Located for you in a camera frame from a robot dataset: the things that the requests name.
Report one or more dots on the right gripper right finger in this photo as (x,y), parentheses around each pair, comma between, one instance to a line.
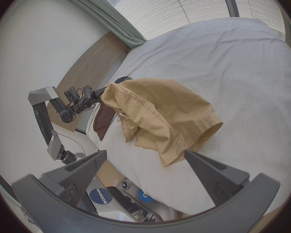
(213,178)

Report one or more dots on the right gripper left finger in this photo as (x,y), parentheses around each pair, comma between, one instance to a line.
(75,178)

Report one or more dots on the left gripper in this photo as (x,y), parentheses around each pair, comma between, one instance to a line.
(92,100)

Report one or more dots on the tan shorts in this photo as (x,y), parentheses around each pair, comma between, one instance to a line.
(165,115)

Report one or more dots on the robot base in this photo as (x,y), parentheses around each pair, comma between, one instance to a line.
(104,195)

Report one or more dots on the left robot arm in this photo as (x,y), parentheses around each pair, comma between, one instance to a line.
(42,120)

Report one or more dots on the brown garment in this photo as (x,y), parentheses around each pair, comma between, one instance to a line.
(103,122)

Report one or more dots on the black garment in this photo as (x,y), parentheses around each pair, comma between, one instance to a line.
(121,79)

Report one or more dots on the green garment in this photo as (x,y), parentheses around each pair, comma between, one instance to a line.
(130,78)

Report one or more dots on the grey-green curtain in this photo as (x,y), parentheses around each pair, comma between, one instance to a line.
(289,33)
(106,16)

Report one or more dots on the bed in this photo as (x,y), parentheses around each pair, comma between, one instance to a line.
(232,81)

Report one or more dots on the window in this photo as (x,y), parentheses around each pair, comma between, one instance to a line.
(196,1)

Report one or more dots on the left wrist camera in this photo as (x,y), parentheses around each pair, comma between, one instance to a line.
(88,90)

